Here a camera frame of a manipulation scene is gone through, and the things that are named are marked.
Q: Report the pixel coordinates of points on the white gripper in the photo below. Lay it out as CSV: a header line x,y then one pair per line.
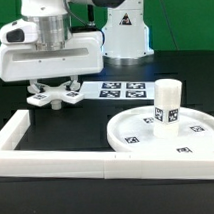
x,y
44,47

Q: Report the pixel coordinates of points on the white cross-shaped table base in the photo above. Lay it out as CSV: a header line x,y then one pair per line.
x,y
55,96

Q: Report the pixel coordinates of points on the white round table top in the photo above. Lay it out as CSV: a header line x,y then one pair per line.
x,y
132,131

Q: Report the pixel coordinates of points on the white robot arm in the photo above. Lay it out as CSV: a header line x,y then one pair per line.
x,y
126,37

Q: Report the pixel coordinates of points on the white marker tag sheet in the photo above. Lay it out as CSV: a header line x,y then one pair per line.
x,y
118,90

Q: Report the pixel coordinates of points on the white U-shaped fence frame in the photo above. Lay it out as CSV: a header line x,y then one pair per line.
x,y
96,164

